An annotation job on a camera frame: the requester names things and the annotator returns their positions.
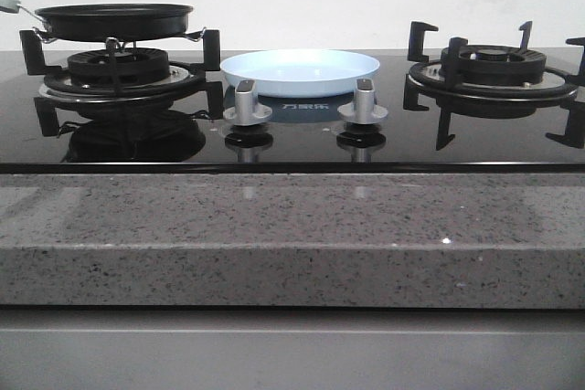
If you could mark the light blue plate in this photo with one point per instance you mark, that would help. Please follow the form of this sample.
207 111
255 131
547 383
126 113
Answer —
300 73

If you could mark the black frying pan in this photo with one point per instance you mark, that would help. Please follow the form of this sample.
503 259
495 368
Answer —
125 22

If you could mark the black glass gas cooktop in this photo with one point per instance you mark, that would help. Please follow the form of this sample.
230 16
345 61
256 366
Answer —
423 133

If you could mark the left silver stove knob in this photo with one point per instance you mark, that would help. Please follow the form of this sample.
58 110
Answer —
247 110

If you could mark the silver stove knob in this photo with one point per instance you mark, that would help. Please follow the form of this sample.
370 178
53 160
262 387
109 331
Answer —
363 109
247 110

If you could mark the right silver stove knob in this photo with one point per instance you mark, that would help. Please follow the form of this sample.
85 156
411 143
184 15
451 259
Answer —
363 109

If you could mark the left burner with black grate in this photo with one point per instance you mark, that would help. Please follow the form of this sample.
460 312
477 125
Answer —
118 80

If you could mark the burner with black grate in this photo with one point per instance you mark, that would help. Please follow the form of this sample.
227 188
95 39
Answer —
118 80
491 82

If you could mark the right burner with black grate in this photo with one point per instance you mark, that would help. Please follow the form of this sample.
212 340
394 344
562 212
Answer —
491 82

